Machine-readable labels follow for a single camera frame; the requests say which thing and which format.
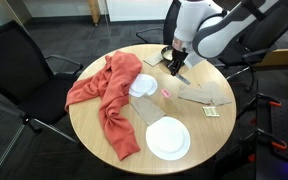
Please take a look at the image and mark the yellow sachet packet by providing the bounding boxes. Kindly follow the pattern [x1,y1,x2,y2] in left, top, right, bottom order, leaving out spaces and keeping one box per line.
[202,105,221,118]

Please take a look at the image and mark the pink sticky note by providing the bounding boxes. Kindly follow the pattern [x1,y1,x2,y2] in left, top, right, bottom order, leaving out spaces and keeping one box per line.
[160,88,172,99]

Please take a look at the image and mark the small white plate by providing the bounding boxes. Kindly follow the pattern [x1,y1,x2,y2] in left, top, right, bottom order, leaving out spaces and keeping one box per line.
[128,73,159,99]

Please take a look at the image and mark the black clamp with orange handle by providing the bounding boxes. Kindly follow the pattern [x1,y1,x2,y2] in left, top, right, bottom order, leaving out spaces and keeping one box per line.
[240,128,288,158]
[236,92,283,121]

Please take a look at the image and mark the wooden board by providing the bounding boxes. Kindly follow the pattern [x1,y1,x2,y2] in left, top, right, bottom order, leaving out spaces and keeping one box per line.
[259,47,288,67]

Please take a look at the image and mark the large white plate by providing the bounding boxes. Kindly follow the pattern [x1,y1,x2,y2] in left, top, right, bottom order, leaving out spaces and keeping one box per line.
[145,116,191,162]

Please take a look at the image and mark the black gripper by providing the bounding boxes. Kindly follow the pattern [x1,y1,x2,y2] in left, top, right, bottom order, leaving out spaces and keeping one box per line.
[167,47,189,77]

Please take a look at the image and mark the brown paper napkin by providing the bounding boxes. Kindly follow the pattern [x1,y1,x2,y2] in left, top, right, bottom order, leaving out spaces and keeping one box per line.
[143,49,167,68]
[198,80,232,107]
[129,94,167,127]
[178,83,212,105]

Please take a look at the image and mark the black mesh office chair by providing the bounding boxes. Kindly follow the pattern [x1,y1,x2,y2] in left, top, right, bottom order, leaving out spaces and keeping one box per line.
[217,0,288,94]
[0,19,84,144]
[135,0,182,46]

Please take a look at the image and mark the dark rimmed cream bowl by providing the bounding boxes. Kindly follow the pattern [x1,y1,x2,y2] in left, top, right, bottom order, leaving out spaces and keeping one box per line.
[160,45,176,63]

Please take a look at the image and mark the red orange cloth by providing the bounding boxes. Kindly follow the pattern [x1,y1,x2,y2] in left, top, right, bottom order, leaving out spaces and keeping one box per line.
[64,50,143,162]

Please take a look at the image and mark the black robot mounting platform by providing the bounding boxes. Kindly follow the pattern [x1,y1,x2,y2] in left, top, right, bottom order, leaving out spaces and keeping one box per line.
[255,96,288,180]

